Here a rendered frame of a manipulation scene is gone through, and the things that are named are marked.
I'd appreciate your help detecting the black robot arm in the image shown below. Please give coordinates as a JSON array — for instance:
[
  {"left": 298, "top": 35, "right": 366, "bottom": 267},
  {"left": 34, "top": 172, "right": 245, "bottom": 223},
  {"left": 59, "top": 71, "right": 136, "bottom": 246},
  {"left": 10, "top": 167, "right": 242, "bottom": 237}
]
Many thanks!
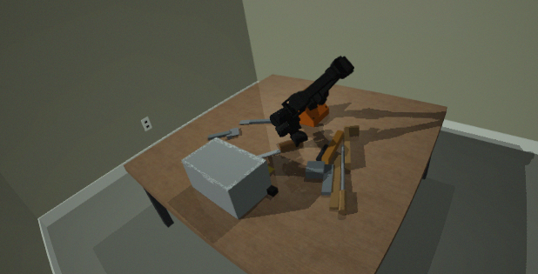
[{"left": 270, "top": 56, "right": 354, "bottom": 137}]

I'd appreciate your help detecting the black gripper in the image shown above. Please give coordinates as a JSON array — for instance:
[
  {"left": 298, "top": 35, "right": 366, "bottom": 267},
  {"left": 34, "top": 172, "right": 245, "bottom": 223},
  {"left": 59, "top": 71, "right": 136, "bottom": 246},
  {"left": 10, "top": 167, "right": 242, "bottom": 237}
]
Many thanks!
[{"left": 286, "top": 117, "right": 308, "bottom": 147}]

